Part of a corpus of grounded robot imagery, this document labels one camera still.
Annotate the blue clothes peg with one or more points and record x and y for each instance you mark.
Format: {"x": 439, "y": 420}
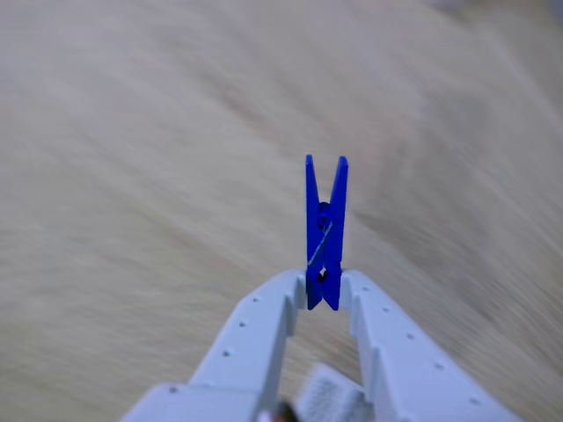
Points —
{"x": 335, "y": 246}

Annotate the small white mesh crate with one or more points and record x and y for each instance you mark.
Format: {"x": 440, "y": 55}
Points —
{"x": 330, "y": 397}

